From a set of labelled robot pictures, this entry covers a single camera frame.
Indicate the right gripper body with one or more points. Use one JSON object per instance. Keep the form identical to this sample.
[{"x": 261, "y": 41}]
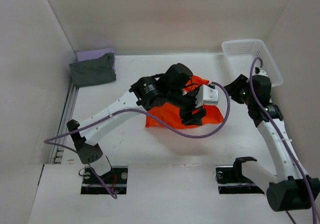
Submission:
[{"x": 238, "y": 91}]

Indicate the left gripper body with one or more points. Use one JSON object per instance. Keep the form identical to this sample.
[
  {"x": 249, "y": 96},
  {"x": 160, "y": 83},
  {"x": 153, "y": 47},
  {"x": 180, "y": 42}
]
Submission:
[{"x": 185, "y": 101}]

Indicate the orange t-shirt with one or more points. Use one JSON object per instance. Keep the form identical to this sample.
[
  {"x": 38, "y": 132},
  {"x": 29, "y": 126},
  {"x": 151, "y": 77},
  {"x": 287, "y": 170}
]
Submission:
[{"x": 170, "y": 115}]

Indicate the grey t-shirt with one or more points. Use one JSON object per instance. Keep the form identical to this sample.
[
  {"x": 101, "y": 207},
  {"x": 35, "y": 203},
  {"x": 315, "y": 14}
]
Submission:
[{"x": 92, "y": 72}]

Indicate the purple t-shirt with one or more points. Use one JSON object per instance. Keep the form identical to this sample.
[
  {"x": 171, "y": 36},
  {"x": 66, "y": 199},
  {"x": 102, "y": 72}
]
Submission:
[{"x": 95, "y": 54}]

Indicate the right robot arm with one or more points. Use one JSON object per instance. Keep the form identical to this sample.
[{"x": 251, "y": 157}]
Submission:
[{"x": 293, "y": 189}]

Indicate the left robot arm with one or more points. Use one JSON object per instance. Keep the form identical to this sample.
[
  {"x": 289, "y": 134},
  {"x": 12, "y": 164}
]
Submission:
[{"x": 87, "y": 134}]

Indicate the white plastic laundry basket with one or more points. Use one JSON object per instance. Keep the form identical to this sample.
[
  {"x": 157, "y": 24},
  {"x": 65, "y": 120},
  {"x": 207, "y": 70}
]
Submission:
[{"x": 239, "y": 55}]

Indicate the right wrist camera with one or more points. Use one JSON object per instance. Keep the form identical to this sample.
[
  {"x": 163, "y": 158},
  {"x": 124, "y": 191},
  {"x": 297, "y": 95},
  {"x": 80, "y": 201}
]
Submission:
[{"x": 261, "y": 72}]

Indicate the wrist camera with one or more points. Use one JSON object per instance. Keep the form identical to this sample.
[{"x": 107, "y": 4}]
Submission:
[
  {"x": 207, "y": 95},
  {"x": 261, "y": 72}
]

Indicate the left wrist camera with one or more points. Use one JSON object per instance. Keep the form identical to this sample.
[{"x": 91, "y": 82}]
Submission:
[{"x": 207, "y": 95}]

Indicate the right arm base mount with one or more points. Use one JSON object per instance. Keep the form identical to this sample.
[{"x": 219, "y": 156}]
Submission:
[{"x": 231, "y": 180}]

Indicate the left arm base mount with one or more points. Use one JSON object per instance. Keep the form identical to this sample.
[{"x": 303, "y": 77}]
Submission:
[{"x": 116, "y": 180}]

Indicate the aluminium rail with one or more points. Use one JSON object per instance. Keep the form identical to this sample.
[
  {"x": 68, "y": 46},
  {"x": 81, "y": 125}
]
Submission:
[{"x": 69, "y": 104}]

